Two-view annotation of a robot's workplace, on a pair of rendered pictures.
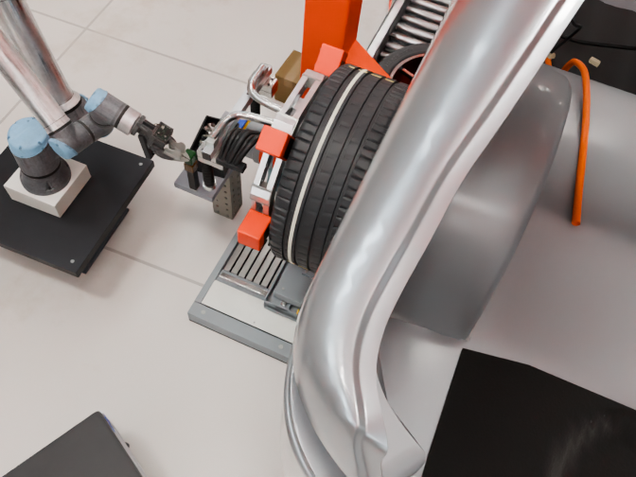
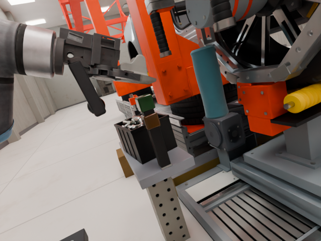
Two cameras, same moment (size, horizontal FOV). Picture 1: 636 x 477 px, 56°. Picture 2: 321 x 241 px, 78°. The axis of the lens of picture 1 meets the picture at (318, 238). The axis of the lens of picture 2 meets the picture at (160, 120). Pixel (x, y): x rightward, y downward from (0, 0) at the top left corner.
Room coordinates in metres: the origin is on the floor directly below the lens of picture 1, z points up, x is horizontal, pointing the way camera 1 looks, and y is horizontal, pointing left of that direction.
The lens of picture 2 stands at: (0.88, 0.76, 0.71)
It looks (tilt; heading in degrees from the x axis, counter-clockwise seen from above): 14 degrees down; 328
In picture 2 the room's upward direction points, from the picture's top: 17 degrees counter-clockwise
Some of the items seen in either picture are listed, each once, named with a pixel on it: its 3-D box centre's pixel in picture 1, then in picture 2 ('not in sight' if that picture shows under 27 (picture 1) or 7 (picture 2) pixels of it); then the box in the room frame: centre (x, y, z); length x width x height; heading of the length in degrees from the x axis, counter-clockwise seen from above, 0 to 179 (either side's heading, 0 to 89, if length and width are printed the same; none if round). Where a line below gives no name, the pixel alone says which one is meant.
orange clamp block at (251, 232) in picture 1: (255, 229); not in sight; (0.94, 0.19, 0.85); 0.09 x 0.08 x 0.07; 164
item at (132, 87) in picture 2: not in sight; (141, 77); (3.54, -0.80, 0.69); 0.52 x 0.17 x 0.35; 74
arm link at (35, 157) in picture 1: (35, 145); not in sight; (1.33, 1.10, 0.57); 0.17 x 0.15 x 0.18; 149
